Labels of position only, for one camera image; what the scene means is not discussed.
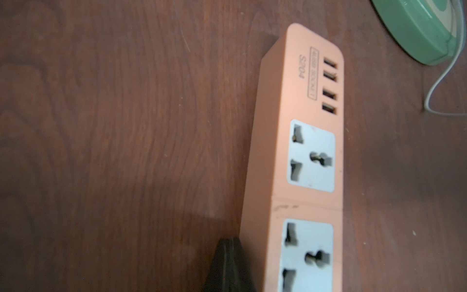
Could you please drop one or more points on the green and cream desk fan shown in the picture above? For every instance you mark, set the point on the green and cream desk fan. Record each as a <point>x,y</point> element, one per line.
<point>426,30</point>

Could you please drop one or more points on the pink power strip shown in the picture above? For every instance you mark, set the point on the pink power strip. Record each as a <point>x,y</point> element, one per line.
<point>292,218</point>

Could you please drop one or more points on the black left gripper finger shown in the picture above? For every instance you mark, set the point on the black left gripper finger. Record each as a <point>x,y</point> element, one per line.
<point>229,269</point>

